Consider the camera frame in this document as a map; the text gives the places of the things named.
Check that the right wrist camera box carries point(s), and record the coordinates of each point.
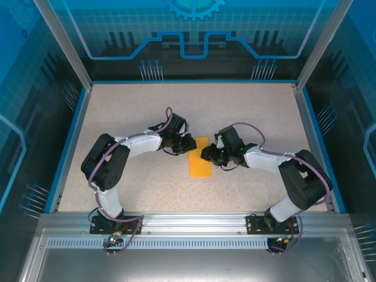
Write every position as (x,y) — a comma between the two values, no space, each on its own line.
(219,143)

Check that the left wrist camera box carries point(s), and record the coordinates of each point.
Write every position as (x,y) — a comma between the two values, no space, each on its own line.
(185,125)

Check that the blue table edge strip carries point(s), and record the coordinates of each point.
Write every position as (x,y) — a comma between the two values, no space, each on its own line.
(69,147)
(316,123)

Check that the aluminium frame post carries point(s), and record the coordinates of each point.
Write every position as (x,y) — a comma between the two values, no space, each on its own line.
(67,50)
(320,53)

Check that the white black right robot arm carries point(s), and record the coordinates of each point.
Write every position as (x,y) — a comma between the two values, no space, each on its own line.
(305,182)

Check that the long aluminium base rail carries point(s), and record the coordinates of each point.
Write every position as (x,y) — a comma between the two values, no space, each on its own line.
(191,223)

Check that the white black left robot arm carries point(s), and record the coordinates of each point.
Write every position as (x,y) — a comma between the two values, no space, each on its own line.
(105,164)

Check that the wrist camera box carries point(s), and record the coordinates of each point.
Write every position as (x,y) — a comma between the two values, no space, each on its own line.
(219,143)
(185,125)

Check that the steel tray panel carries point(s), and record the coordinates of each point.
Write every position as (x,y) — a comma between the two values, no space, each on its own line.
(188,264)

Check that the aluminium table edge rail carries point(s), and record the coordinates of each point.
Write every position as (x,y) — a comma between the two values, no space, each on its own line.
(307,123)

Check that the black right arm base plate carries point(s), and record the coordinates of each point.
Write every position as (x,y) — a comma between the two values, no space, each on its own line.
(253,226)

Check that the orange cloth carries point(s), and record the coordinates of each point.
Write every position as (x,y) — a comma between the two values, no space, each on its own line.
(199,167)

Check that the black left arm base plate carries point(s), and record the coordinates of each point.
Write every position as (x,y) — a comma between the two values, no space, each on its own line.
(95,229)

